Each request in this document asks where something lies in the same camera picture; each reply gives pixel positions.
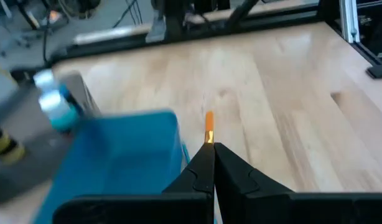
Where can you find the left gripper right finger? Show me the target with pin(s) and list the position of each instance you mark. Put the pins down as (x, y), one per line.
(240, 193)

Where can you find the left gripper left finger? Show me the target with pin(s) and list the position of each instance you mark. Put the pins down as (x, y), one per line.
(191, 186)

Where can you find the blue plastic tray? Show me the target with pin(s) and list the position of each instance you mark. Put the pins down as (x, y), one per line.
(122, 161)

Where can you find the teal paint bottle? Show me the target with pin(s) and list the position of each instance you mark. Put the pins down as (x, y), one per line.
(63, 118)

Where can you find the blue paint bottle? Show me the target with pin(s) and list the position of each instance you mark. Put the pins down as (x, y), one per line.
(46, 79)

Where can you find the yellow paint bottle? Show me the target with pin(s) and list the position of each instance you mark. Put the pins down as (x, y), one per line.
(4, 146)

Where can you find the grey paint bottle bin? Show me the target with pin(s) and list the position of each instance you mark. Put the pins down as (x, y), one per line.
(32, 174)

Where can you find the black metal table frame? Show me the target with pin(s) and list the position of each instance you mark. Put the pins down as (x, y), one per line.
(116, 46)

